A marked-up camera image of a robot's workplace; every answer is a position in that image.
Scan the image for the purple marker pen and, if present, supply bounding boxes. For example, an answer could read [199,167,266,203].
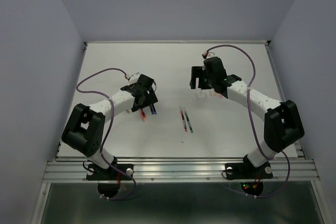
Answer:
[179,106,187,132]

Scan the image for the dark red marker pen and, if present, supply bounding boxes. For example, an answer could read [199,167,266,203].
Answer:
[152,104,157,114]

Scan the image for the red orange marker pen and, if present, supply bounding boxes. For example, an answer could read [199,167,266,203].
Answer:
[140,109,146,122]

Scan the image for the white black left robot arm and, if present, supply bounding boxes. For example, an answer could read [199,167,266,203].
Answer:
[61,73,158,179]

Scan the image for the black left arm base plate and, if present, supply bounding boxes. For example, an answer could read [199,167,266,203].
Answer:
[82,162,135,201]

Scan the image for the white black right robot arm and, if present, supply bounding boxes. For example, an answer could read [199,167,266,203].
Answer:
[190,57,305,177]

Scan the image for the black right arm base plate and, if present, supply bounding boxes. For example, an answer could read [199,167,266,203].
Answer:
[222,162,274,197]

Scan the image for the aluminium front frame rails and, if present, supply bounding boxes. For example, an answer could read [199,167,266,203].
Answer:
[43,158,320,184]

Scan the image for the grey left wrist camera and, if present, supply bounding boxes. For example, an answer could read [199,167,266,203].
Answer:
[125,72,140,83]

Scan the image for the aluminium table edge rail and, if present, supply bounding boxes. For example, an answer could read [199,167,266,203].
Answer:
[265,41,281,84]

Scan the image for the green marker pen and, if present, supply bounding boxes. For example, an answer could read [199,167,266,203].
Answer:
[183,108,194,133]

